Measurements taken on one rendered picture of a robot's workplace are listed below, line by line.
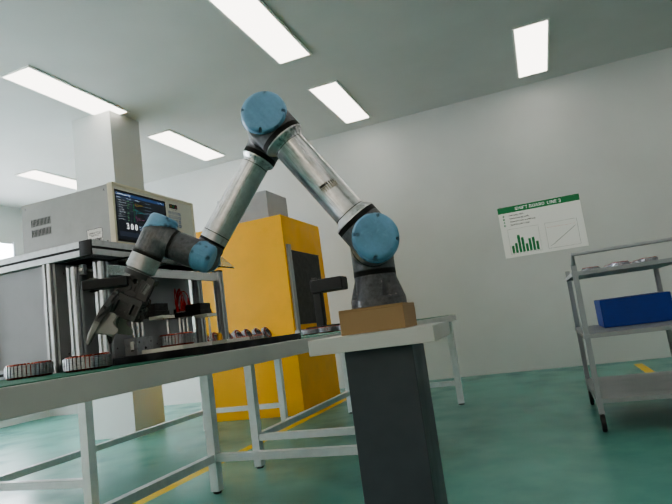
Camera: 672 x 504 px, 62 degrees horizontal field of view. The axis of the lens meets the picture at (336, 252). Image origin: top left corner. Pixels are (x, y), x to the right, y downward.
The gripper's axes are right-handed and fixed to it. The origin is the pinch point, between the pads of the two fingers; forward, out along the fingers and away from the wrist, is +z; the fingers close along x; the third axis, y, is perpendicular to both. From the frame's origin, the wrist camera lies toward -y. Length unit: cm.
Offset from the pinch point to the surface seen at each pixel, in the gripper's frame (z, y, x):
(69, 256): -16.0, -25.4, 22.6
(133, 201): -40, -23, 42
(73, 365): 5.7, -0.8, -5.4
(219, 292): -23, 9, 77
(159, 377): -0.8, 20.6, -14.1
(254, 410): 34, 35, 210
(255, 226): -99, -43, 413
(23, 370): 12.6, -13.6, 1.0
